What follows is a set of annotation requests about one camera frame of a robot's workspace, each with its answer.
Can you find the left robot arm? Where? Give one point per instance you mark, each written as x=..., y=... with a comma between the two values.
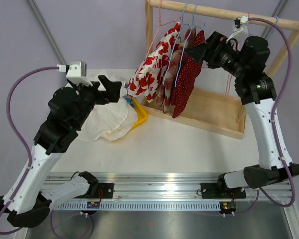
x=26, y=204

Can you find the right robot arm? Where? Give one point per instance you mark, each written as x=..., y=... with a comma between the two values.
x=258, y=95

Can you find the white ruffled skirt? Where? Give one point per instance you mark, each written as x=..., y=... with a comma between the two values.
x=110, y=121

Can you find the pink wire hanger white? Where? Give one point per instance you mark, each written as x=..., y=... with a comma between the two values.
x=228, y=86

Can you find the wooden clothes rack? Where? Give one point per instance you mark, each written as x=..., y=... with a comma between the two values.
x=206, y=110

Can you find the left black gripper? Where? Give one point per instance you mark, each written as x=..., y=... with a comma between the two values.
x=112, y=93

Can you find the white red poppy skirt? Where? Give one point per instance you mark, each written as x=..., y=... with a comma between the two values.
x=149, y=75

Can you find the red beige plaid skirt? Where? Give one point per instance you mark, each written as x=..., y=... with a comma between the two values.
x=165, y=90

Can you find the red white polka-dot skirt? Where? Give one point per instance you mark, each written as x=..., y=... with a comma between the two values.
x=185, y=84

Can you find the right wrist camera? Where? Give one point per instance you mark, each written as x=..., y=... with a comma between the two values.
x=240, y=28

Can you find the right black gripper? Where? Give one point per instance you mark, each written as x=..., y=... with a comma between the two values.
x=211, y=51

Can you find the blue floral skirt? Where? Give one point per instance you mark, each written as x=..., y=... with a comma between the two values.
x=129, y=100

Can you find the blue wire hanger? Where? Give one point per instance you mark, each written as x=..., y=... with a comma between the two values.
x=268, y=32

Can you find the yellow plastic tray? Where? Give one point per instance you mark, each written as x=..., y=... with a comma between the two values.
x=141, y=113

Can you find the blue wire hanger polka-dot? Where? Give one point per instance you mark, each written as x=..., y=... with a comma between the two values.
x=191, y=27

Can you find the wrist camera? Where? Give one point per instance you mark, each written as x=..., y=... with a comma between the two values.
x=76, y=72
x=240, y=28

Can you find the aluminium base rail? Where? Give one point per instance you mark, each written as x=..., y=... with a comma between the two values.
x=158, y=192

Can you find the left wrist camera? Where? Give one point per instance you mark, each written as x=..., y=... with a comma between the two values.
x=76, y=72

